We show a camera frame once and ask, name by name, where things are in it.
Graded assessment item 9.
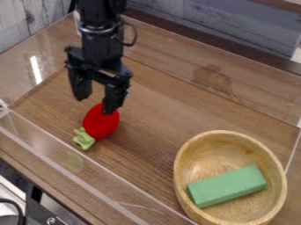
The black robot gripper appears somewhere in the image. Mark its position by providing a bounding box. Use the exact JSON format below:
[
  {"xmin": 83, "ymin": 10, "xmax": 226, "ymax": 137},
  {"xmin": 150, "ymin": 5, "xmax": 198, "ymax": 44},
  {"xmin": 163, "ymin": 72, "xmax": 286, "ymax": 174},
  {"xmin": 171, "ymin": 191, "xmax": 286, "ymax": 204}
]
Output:
[{"xmin": 63, "ymin": 25, "xmax": 134, "ymax": 115}]

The red plush strawberry toy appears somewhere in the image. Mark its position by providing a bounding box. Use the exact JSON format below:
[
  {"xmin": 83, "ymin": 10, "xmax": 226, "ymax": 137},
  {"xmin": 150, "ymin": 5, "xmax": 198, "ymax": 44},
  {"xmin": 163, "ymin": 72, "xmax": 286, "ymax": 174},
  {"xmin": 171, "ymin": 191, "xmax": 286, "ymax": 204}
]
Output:
[{"xmin": 72, "ymin": 104, "xmax": 120, "ymax": 150}]

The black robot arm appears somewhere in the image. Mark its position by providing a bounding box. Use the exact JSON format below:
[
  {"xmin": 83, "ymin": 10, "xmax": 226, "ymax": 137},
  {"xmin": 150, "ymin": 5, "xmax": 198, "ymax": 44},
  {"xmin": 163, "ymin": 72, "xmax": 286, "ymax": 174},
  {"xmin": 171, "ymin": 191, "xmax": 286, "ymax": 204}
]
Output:
[{"xmin": 64, "ymin": 0, "xmax": 136, "ymax": 114}]

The wooden bowl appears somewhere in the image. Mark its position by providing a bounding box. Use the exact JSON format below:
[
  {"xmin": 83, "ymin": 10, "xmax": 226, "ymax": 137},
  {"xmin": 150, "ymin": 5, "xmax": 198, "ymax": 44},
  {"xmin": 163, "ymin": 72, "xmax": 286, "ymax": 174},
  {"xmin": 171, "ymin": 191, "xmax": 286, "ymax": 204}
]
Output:
[{"xmin": 172, "ymin": 130, "xmax": 286, "ymax": 225}]

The green rectangular block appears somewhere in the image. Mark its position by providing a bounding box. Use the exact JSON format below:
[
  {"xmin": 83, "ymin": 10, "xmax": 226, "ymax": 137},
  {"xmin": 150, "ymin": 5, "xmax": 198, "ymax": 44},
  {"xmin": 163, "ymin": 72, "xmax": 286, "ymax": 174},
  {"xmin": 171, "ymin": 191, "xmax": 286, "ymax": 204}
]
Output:
[{"xmin": 186, "ymin": 164, "xmax": 267, "ymax": 208}]

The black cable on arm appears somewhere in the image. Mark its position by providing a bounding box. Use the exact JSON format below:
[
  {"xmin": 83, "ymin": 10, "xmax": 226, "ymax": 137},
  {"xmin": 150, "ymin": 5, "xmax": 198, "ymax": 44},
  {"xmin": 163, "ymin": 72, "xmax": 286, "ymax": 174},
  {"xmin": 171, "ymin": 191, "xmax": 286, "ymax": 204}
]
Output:
[{"xmin": 116, "ymin": 21, "xmax": 139, "ymax": 47}]

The black metal table frame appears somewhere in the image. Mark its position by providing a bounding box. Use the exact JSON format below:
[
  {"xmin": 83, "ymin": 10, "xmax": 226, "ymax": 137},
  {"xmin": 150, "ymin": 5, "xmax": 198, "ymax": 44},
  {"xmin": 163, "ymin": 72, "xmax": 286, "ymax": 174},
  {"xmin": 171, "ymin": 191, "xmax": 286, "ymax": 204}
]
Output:
[{"xmin": 24, "ymin": 185, "xmax": 85, "ymax": 225}]

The black cable lower left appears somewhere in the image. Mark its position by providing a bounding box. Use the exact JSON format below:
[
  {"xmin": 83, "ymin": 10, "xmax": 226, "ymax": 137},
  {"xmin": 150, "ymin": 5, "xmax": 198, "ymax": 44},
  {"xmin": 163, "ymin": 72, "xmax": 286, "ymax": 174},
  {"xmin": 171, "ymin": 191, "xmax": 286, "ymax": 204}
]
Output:
[{"xmin": 0, "ymin": 198, "xmax": 27, "ymax": 225}]

